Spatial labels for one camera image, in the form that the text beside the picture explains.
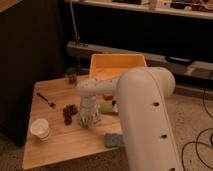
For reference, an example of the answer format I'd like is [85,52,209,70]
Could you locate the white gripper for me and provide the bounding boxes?
[77,105,101,128]

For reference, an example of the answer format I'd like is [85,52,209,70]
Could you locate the orange plastic bin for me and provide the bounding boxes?
[89,54,147,80]

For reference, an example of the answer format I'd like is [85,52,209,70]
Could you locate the dark metal spoon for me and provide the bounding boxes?
[37,93,56,108]

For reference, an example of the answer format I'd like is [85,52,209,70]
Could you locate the long low shelf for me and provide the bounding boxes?
[66,41,213,80]

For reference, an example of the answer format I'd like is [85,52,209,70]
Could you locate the dark grape bunch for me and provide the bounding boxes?
[63,104,78,125]

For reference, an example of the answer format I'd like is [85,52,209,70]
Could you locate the metal pole stand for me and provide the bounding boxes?
[69,0,87,47]

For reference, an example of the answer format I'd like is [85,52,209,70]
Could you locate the black floor cables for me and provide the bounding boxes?
[181,71,213,171]

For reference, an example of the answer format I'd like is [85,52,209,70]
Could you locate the white paper cup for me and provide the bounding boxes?
[30,118,50,140]

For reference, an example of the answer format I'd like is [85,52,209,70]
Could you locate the green pear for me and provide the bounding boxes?
[100,100,118,114]

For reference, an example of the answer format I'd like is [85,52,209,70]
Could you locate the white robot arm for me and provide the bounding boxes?
[77,67,183,171]

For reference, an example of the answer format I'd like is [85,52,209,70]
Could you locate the red small object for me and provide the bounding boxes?
[103,95,114,101]

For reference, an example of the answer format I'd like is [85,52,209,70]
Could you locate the blue towel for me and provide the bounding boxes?
[104,133,124,148]

